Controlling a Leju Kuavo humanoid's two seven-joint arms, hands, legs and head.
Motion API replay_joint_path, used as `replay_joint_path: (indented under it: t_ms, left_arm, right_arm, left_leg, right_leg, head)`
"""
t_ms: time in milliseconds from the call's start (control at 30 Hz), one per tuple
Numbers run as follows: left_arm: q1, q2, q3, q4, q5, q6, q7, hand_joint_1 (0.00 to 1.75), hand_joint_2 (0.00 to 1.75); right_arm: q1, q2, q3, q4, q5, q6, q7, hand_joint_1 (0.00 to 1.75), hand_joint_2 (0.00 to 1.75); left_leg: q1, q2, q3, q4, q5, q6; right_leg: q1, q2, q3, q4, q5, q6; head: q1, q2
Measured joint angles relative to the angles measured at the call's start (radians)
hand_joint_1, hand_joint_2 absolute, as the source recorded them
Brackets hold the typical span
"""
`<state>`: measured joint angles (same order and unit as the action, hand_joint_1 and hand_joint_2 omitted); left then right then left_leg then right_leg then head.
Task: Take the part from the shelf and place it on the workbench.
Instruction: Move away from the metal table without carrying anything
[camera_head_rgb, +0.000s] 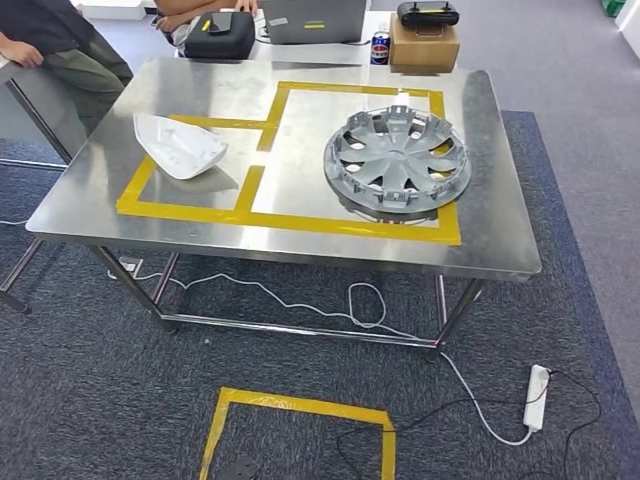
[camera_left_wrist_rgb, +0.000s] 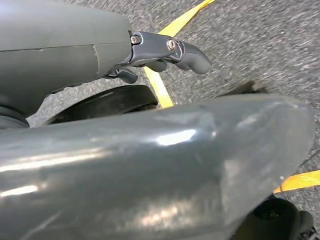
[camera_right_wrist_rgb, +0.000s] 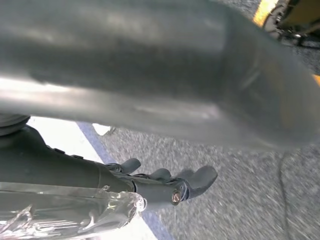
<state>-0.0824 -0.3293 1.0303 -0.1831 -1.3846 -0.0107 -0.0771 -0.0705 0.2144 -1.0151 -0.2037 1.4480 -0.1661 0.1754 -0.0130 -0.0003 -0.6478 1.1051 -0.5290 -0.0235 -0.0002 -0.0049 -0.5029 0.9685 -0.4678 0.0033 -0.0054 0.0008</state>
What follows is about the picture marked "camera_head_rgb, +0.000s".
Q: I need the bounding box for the grey metal side table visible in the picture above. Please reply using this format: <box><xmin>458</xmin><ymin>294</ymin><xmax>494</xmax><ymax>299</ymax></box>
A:
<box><xmin>0</xmin><ymin>56</ymin><xmax>73</xmax><ymax>316</ymax></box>

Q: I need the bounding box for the brown cardboard box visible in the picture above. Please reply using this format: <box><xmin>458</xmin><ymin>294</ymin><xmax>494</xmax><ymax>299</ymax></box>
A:
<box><xmin>388</xmin><ymin>14</ymin><xmax>461</xmax><ymax>75</ymax></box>

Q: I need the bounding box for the blue cola can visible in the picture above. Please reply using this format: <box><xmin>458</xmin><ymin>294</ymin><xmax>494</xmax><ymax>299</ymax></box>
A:
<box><xmin>370</xmin><ymin>31</ymin><xmax>392</xmax><ymax>67</ymax></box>

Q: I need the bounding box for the white floor cable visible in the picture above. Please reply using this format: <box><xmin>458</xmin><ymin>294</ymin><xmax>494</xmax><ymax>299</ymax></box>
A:
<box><xmin>107</xmin><ymin>268</ymin><xmax>534</xmax><ymax>448</ymax></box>

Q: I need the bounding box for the black phone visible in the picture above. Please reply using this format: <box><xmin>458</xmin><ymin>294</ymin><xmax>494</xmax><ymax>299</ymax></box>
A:
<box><xmin>207</xmin><ymin>11</ymin><xmax>234</xmax><ymax>36</ymax></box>

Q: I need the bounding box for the person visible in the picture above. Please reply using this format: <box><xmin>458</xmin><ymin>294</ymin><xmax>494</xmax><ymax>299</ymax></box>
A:
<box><xmin>0</xmin><ymin>0</ymin><xmax>135</xmax><ymax>137</ymax></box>
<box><xmin>152</xmin><ymin>0</ymin><xmax>260</xmax><ymax>48</ymax></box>

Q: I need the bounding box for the silver plastic wheel hubcap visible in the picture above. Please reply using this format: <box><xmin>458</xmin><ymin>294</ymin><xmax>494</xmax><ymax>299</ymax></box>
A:
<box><xmin>323</xmin><ymin>104</ymin><xmax>472</xmax><ymax>223</ymax></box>

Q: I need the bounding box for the dark grey blue-edged carpet mat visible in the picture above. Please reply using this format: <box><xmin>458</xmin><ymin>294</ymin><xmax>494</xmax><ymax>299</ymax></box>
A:
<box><xmin>0</xmin><ymin>109</ymin><xmax>640</xmax><ymax>480</ymax></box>

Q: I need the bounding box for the grey laptop with stickers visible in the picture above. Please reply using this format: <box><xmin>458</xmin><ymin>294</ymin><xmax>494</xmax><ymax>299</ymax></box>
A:
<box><xmin>260</xmin><ymin>0</ymin><xmax>370</xmax><ymax>46</ymax></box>

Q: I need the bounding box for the white power strip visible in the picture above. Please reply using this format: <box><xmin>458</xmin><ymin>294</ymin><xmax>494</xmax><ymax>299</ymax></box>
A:
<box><xmin>522</xmin><ymin>364</ymin><xmax>552</xmax><ymax>433</ymax></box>

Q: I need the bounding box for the black floor cable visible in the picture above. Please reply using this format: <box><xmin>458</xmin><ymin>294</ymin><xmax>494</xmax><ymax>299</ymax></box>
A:
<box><xmin>547</xmin><ymin>368</ymin><xmax>604</xmax><ymax>480</ymax></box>
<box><xmin>336</xmin><ymin>389</ymin><xmax>549</xmax><ymax>480</ymax></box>

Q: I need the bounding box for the white car mirror cover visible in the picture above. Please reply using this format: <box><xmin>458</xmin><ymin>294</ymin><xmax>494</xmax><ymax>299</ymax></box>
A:
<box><xmin>133</xmin><ymin>112</ymin><xmax>229</xmax><ymax>181</ymax></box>

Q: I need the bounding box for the white desk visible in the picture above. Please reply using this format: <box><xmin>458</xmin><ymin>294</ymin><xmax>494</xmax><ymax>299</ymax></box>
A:
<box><xmin>174</xmin><ymin>9</ymin><xmax>401</xmax><ymax>71</ymax></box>

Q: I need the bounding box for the black zip case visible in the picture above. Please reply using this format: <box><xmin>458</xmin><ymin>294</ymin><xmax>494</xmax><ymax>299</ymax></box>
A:
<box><xmin>183</xmin><ymin>11</ymin><xmax>257</xmax><ymax>62</ymax></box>

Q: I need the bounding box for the black remote controller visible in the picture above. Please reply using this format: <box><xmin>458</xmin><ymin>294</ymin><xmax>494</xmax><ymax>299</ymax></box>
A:
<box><xmin>396</xmin><ymin>0</ymin><xmax>460</xmax><ymax>30</ymax></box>

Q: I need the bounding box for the steel workbench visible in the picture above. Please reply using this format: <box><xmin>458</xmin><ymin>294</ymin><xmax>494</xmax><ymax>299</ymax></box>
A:
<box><xmin>26</xmin><ymin>56</ymin><xmax>543</xmax><ymax>364</ymax></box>

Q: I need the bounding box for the yellow tape workbench marking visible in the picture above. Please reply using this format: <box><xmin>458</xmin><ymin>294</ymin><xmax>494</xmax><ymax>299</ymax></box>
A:
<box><xmin>115</xmin><ymin>80</ymin><xmax>462</xmax><ymax>248</ymax></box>

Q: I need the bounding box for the yellow floor tape square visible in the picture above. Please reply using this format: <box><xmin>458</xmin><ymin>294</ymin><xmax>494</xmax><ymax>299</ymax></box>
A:
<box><xmin>198</xmin><ymin>387</ymin><xmax>397</xmax><ymax>480</ymax></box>

